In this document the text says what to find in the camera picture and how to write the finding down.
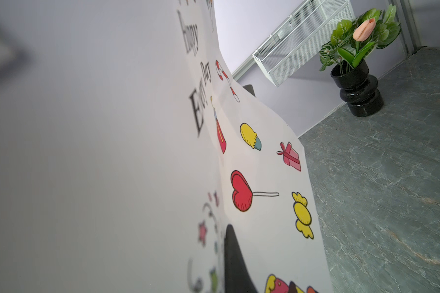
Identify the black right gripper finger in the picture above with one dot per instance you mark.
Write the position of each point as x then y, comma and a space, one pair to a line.
236, 276

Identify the small white party paper bag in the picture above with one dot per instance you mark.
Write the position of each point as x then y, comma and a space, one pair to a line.
126, 149

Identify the potted plant with pink flower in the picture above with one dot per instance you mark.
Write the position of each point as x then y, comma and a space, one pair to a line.
351, 42

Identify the white wire side basket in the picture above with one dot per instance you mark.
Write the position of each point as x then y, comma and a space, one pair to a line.
300, 37

